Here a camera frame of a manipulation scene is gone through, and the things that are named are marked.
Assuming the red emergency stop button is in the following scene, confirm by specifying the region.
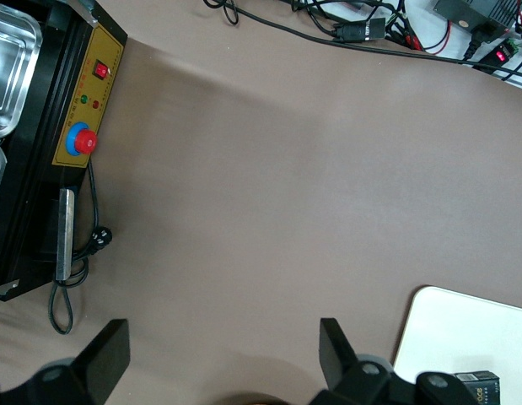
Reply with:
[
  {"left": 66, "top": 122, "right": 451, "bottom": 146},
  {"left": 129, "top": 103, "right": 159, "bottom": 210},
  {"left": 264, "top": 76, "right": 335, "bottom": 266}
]
[{"left": 64, "top": 121, "right": 100, "bottom": 157}]

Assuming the black module with red light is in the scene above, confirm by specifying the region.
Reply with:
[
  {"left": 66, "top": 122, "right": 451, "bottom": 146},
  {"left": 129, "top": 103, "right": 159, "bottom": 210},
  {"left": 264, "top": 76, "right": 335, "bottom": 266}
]
[{"left": 475, "top": 40, "right": 521, "bottom": 75}]

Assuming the black power plug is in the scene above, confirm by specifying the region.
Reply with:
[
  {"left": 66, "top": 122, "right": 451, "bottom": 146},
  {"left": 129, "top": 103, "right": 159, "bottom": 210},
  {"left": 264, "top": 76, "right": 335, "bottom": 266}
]
[{"left": 462, "top": 23, "right": 498, "bottom": 60}]

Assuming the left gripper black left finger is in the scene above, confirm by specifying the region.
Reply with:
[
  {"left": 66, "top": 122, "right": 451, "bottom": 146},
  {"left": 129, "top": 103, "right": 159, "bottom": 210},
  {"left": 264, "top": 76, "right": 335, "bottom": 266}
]
[{"left": 0, "top": 319, "right": 132, "bottom": 405}]

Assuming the red wire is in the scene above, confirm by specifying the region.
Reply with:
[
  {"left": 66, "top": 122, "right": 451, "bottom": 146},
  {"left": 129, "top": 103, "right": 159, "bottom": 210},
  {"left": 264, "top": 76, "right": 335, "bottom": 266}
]
[{"left": 406, "top": 19, "right": 454, "bottom": 55}]

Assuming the black power supply box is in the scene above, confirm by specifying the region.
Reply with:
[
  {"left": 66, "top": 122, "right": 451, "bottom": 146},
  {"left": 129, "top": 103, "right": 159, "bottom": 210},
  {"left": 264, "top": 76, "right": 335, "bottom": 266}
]
[{"left": 432, "top": 0, "right": 521, "bottom": 31}]

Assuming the cream plastic serving tray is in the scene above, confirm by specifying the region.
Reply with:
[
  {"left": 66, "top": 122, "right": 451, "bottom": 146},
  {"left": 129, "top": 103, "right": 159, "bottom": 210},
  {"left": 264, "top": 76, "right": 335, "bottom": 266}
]
[{"left": 393, "top": 285, "right": 522, "bottom": 405}]

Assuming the black serial cable connector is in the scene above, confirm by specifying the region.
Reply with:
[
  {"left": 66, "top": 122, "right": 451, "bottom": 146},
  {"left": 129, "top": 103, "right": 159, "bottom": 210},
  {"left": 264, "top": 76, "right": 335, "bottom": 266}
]
[{"left": 331, "top": 17, "right": 387, "bottom": 44}]

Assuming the black sealing machine yellow panel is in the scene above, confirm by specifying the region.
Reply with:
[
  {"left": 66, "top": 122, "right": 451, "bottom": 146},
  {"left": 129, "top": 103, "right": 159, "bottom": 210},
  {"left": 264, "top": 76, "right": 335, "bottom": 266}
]
[{"left": 0, "top": 0, "right": 129, "bottom": 303}]

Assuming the long black cable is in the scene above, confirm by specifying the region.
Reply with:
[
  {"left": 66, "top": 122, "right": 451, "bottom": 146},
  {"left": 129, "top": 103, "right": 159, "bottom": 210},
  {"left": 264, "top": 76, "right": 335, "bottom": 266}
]
[{"left": 203, "top": 0, "right": 522, "bottom": 80}]

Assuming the stainless steel food tray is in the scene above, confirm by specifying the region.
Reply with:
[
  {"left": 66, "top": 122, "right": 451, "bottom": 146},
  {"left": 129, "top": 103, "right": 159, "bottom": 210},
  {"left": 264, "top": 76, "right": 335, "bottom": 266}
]
[{"left": 0, "top": 12, "right": 45, "bottom": 140}]

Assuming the small black carton box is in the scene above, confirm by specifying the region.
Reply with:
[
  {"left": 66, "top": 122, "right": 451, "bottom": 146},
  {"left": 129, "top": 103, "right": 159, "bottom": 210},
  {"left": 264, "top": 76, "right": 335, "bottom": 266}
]
[{"left": 452, "top": 370, "right": 502, "bottom": 405}]

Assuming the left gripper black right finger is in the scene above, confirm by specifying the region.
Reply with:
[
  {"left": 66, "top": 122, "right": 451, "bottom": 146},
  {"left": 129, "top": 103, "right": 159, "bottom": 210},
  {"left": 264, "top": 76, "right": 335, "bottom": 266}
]
[{"left": 309, "top": 317, "right": 476, "bottom": 405}]

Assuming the black power cable with plug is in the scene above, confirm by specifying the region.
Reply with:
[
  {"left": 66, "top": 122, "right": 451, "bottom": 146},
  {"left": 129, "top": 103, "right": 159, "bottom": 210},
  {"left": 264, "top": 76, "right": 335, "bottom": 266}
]
[{"left": 47, "top": 162, "right": 114, "bottom": 337}]

